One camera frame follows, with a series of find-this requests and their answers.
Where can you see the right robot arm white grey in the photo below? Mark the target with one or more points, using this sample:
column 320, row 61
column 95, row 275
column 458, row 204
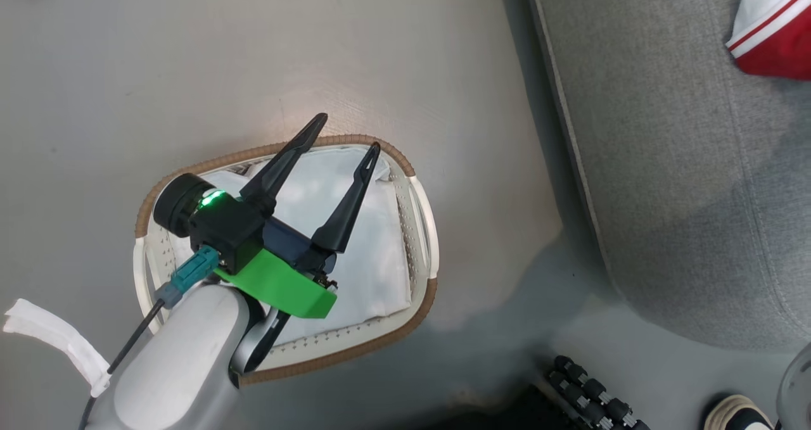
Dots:
column 797, row 392

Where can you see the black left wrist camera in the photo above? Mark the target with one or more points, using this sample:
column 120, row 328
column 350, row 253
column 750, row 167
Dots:
column 222, row 227

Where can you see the red jersey with white trim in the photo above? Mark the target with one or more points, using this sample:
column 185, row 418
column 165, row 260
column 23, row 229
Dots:
column 782, row 50

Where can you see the white and beige shoe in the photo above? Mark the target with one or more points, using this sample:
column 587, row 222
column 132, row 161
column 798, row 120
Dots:
column 738, row 414

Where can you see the white laundry basket brown rim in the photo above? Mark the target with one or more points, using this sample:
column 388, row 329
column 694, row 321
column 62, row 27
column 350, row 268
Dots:
column 421, row 227

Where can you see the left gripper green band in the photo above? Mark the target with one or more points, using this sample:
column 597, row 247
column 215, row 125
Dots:
column 279, row 284

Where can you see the grey fabric sofa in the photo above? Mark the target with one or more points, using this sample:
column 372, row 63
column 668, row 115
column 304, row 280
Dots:
column 665, row 164

